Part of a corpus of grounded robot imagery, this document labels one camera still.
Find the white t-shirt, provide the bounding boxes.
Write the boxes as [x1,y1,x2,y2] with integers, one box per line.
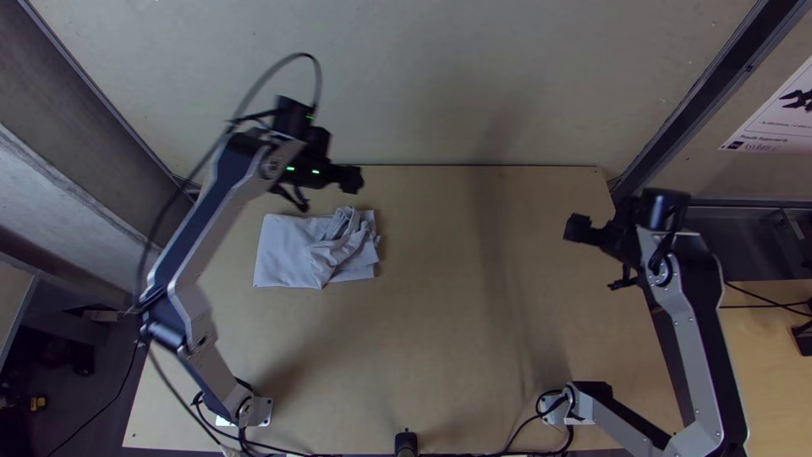
[252,205,382,291]

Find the white paper poster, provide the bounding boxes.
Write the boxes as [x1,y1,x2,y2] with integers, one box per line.
[718,53,812,156]

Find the black cable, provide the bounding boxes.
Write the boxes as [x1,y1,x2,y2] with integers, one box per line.
[131,52,324,313]
[722,282,812,318]
[146,345,305,457]
[499,388,577,457]
[718,301,812,311]

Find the dark metal frame post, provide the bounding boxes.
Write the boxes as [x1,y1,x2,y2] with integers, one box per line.
[610,0,812,206]

